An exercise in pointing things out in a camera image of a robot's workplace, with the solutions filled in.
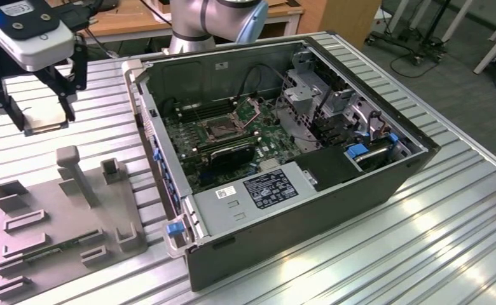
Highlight silver square CPU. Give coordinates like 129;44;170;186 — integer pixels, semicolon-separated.
23;107;70;137

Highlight black RAM slot bank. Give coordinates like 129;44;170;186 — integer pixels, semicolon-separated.
174;98;237;121
179;135;254;158

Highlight CPU socket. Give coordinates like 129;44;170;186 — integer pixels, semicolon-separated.
203;116;243;142

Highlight wooden desk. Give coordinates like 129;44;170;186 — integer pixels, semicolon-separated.
78;0;306;48

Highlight grey parts rack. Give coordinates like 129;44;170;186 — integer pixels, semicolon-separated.
0;145;150;301

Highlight black graphics card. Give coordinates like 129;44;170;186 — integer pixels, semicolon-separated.
207;142;257;170

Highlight white barcode sticker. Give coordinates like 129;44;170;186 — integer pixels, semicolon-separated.
213;186;239;200

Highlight green motherboard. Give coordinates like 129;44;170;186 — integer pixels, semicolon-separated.
162;97;304;188

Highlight green RAM stick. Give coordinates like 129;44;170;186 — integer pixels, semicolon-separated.
23;234;83;263

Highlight silver power supply unit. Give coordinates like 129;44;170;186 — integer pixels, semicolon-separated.
183;163;317;245

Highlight silver metal drive cage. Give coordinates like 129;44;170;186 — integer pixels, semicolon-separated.
281;50;360;147

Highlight black printed label sticker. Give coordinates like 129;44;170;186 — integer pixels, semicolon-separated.
242;168;300;210

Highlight black plastic shroud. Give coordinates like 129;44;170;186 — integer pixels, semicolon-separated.
294;147;366;191

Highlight wooden cabinet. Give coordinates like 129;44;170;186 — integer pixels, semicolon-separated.
302;0;381;48

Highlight blue disk carrier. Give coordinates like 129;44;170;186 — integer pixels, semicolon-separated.
344;143;368;165

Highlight open black PC case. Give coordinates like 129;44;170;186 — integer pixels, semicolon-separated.
121;30;441;292

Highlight black wheeled cart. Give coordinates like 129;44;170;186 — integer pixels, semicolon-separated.
366;0;448;66

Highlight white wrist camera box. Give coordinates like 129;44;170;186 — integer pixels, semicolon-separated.
0;0;78;72

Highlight white table frame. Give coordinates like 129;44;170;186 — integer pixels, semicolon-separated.
472;12;496;76

